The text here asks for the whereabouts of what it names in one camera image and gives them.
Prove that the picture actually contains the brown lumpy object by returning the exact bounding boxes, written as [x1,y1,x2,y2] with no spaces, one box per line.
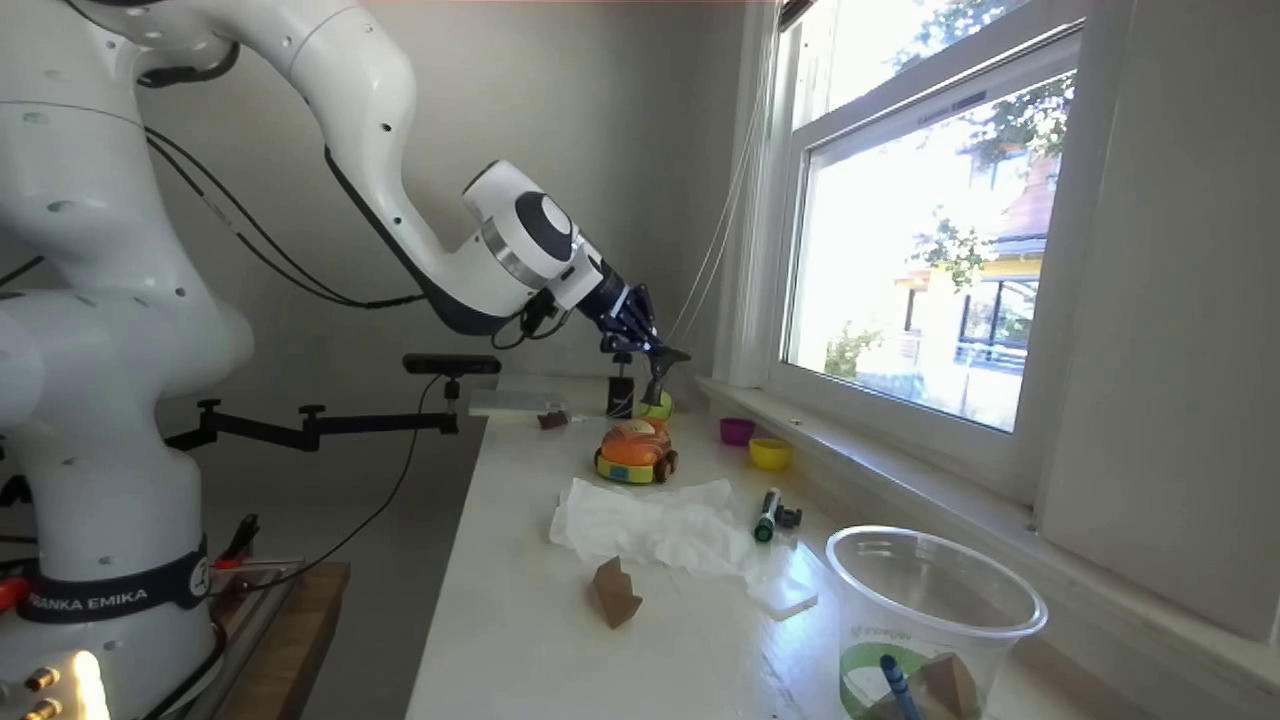
[585,553,647,631]

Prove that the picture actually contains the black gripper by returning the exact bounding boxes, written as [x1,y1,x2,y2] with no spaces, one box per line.
[572,270,672,366]

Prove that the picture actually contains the thin black camera cable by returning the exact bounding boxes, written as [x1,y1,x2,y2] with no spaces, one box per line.
[252,371,447,593]

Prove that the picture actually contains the white window frame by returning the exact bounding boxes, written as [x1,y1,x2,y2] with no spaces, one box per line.
[704,0,1137,512]

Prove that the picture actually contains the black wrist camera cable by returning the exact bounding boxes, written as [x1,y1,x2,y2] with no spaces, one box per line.
[140,118,432,314]

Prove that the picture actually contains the orange toy car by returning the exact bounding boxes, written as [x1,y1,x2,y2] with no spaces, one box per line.
[592,415,679,488]

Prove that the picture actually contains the black stereo camera bar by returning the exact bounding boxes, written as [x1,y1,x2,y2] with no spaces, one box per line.
[401,348,508,378]

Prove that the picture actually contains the blue marker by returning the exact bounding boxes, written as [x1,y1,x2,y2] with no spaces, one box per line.
[877,650,927,720]

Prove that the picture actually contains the small black bottle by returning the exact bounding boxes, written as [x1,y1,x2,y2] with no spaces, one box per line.
[606,357,641,424]

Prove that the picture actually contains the wooden board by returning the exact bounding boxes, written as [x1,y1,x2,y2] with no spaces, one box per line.
[214,555,354,720]

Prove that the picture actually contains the green-rimmed round lid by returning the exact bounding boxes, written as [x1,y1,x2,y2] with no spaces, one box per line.
[838,640,938,720]

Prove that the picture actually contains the large clear plastic cup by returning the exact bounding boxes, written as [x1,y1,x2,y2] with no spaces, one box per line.
[820,518,1051,720]

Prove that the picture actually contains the red-handled clamp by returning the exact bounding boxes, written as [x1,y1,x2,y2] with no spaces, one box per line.
[214,512,266,572]

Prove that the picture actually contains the white paper card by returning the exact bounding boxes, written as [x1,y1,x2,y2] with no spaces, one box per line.
[745,534,827,623]

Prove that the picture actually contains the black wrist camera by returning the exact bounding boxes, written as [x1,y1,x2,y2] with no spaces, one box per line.
[516,291,563,344]

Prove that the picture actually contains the white paper towel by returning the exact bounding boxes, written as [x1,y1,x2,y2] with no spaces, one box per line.
[543,470,793,582]

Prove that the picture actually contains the yellow plastic cup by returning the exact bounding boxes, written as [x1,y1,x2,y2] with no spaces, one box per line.
[745,431,795,475]

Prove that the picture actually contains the brown cardboard scrap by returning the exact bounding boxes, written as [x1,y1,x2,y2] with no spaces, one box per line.
[919,650,988,720]

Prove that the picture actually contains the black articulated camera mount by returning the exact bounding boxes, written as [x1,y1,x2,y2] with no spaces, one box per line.
[190,374,469,455]

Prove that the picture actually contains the green marker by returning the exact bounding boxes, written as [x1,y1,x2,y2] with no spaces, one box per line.
[750,488,783,549]

